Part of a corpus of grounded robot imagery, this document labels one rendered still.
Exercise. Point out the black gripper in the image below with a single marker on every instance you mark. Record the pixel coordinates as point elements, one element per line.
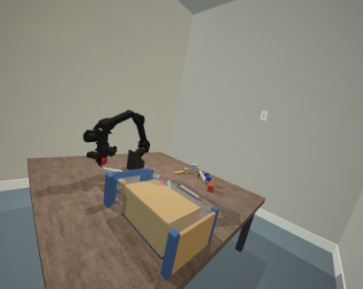
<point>98,156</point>

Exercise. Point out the clear-panelled rack with blue posts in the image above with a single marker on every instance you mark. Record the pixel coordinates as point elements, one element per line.
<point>171,224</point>

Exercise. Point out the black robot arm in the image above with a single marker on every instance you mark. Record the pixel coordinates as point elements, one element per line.
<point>96,134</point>

